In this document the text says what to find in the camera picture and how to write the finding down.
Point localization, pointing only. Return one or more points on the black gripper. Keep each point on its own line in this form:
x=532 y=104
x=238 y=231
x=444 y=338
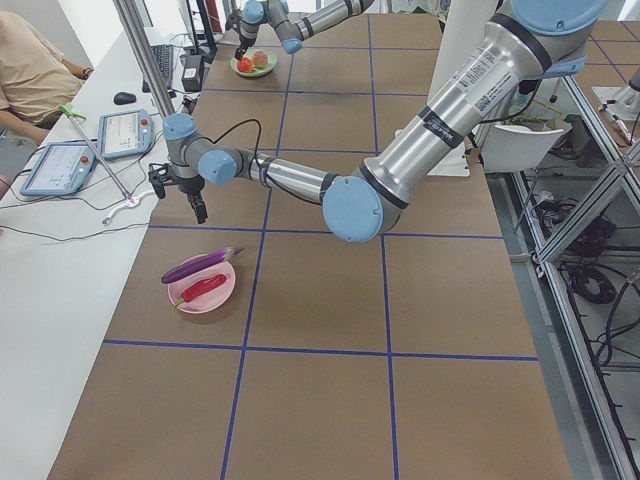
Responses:
x=189 y=186
x=246 y=41

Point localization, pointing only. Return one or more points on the red orange round fruit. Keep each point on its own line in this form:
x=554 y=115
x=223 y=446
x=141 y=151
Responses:
x=245 y=65

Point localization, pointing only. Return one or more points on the yellow pink peach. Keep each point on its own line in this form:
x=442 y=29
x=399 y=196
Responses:
x=260 y=59

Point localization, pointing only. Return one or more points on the purple eggplant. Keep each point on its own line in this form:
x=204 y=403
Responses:
x=199 y=263

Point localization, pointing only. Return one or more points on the red chili pepper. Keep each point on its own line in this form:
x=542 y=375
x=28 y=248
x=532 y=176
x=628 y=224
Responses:
x=200 y=288

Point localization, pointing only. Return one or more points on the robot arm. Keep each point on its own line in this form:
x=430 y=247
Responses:
x=520 y=41
x=247 y=21

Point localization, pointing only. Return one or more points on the light green plate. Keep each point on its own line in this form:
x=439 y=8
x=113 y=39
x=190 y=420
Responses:
x=257 y=72

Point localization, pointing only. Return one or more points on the black power adapter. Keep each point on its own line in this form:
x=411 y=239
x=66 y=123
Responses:
x=193 y=73

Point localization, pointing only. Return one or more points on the black keyboard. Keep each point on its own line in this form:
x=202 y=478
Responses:
x=163 y=57

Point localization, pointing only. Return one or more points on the far teach pendant tablet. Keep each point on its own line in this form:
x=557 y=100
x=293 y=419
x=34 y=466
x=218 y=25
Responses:
x=125 y=134

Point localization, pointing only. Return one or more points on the teach pendant tablet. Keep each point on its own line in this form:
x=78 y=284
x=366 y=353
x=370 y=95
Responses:
x=125 y=134
x=62 y=169

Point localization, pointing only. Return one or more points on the black computer mouse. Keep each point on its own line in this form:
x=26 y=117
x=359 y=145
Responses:
x=124 y=98

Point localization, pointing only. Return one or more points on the pink plate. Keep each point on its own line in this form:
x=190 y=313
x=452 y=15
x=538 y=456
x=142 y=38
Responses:
x=207 y=301

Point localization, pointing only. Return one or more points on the near teach pendant tablet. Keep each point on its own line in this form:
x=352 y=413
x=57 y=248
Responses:
x=62 y=169

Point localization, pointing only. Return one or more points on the reacher grabber tool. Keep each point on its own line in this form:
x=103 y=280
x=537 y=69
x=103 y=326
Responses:
x=130 y=200

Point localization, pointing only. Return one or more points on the person in beige shirt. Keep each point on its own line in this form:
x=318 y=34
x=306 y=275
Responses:
x=36 y=79

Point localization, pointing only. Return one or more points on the white plastic bin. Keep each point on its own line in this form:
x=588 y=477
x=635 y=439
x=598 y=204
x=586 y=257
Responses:
x=516 y=147

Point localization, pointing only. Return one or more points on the aluminium frame post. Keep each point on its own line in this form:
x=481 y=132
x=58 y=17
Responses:
x=133 y=27

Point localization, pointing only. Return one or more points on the aluminium frame rack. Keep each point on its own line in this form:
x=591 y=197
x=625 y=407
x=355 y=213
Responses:
x=582 y=207

